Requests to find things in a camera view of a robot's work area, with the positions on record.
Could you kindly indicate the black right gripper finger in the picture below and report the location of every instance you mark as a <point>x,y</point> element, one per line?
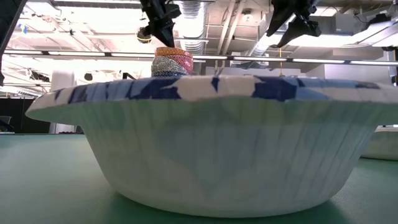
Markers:
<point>281,21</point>
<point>306,29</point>

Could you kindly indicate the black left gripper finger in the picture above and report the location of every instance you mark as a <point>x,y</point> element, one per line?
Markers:
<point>170,32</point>
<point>161,34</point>

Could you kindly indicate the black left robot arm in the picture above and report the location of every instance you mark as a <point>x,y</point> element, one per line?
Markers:
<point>9,18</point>

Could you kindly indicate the grey-white patterned ceramic bowl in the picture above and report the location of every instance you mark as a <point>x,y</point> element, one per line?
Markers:
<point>164,66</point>

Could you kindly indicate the pink-red patterned ceramic bowl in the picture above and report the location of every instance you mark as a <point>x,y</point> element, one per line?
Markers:
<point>185,63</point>

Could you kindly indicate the round white ceiling detector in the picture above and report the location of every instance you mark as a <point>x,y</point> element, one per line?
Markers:
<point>247,17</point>

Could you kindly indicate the blue patterned ceramic bowl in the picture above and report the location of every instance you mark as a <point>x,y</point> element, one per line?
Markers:
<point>168,74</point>

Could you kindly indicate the round black ceiling fixture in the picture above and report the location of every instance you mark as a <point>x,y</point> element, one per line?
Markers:
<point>88,76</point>

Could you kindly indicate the white column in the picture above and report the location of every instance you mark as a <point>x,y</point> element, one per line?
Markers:
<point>62,79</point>

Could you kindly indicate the ribbed silver air duct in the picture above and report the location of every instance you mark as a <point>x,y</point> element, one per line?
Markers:
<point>192,31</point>

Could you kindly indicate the long linear light rail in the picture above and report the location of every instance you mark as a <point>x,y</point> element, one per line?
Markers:
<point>77,53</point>

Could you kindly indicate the black partition wall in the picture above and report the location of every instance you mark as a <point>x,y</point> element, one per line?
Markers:
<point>12,109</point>

